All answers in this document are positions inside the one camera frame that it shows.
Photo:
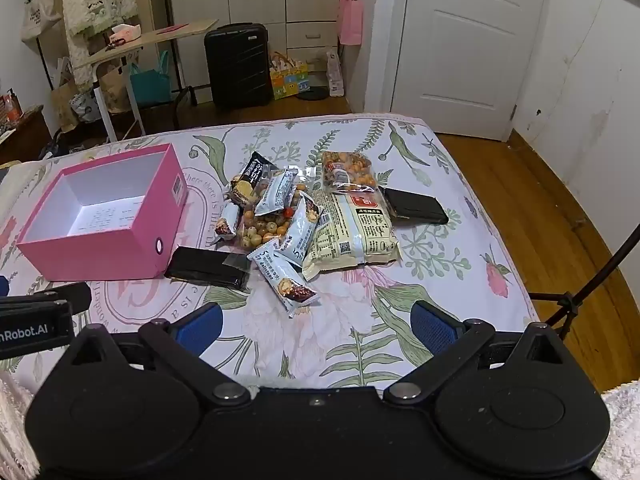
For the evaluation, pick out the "pink tissue pack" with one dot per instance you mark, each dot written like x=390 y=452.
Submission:
x=124 y=34

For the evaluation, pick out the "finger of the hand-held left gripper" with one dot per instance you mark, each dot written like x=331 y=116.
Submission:
x=3 y=286
x=70 y=295

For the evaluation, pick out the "colourful box on floor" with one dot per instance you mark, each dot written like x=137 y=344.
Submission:
x=289 y=82

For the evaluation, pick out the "black suitcase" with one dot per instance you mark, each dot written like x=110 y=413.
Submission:
x=237 y=65

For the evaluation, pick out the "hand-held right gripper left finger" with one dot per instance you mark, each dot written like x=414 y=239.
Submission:
x=202 y=327

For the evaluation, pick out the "teal bag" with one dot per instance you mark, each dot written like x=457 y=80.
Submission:
x=150 y=87

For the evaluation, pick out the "white door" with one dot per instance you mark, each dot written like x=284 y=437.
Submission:
x=465 y=50

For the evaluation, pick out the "beige noodle packet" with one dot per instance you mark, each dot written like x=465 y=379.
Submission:
x=350 y=235

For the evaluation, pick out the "wooden cabinet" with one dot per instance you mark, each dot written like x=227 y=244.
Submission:
x=25 y=135

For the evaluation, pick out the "pink cardboard box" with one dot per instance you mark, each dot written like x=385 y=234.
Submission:
x=100 y=255

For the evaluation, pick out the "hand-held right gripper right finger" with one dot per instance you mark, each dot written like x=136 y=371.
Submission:
x=432 y=327

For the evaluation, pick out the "wooden folding table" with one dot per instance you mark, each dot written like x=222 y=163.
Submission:
x=150 y=37

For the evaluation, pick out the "clear bag of mixed nuts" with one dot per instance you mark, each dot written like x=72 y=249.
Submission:
x=265 y=228

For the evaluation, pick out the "white plastic bag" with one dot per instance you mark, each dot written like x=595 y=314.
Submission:
x=335 y=77

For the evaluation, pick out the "pink paper bag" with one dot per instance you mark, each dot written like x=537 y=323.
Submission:
x=350 y=22

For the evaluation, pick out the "light blue snack bar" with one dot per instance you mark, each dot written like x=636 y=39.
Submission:
x=280 y=275
x=275 y=192
x=300 y=232
x=227 y=220

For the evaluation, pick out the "black round base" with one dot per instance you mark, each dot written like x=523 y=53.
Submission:
x=311 y=94

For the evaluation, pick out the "white fluffy blanket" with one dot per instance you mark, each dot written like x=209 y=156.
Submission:
x=622 y=425

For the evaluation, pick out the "black metal frame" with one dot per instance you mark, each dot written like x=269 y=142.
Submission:
x=178 y=107

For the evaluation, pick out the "clear bag of orange peanuts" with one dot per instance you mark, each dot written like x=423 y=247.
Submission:
x=350 y=167

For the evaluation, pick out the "fluffy white coat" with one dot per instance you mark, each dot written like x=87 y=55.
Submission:
x=95 y=0

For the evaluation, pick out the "canvas tote bag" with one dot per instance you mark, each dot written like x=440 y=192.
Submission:
x=40 y=15

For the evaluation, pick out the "white patterned bag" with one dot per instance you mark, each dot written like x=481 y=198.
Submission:
x=85 y=106

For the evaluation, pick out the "brown paper bag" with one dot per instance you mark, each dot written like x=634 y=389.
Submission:
x=62 y=105
x=116 y=87

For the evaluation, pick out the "red printed box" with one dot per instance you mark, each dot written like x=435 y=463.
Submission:
x=10 y=107

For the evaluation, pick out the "black and yellow snack packet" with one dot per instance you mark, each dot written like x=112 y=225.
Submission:
x=245 y=182

